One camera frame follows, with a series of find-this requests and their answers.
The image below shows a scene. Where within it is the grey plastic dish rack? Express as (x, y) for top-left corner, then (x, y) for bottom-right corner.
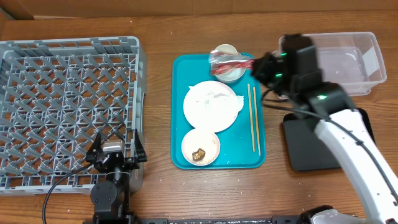
(1, 36), (147, 196)

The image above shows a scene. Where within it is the red snack wrapper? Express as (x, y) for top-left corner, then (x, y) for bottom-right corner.
(209, 50), (254, 75)

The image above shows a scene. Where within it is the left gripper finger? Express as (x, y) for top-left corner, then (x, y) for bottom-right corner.
(85, 133), (102, 162)
(133, 129), (147, 162)

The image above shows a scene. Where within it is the small pink bowl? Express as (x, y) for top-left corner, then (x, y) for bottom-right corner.
(181, 128), (221, 166)

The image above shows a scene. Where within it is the large pink plate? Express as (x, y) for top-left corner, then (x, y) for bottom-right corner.
(183, 80), (244, 133)

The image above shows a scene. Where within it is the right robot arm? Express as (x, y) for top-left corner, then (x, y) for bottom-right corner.
(252, 52), (397, 223)

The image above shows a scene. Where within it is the white napkin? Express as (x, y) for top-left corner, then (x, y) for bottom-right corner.
(188, 81), (244, 114)

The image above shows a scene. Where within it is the grey small saucer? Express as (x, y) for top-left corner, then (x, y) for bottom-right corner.
(214, 68), (246, 83)

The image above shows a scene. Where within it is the white paper cup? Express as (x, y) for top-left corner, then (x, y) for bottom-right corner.
(211, 44), (238, 55)

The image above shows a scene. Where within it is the brown food scrap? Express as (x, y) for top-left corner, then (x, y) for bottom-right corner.
(192, 148), (206, 162)

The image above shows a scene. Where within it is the teal plastic serving tray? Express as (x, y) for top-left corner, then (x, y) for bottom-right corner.
(170, 54), (267, 170)

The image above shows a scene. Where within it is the black rectangular tray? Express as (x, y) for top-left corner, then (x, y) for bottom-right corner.
(282, 108), (381, 172)

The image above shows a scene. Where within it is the clear plastic waste bin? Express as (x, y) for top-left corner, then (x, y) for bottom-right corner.
(271, 31), (387, 100)

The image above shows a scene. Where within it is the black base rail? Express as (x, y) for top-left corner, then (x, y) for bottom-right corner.
(82, 214), (301, 224)

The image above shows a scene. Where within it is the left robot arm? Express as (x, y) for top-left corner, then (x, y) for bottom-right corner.
(86, 130), (147, 224)

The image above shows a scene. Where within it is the right wooden chopstick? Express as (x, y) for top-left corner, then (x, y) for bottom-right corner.
(253, 87), (261, 156)

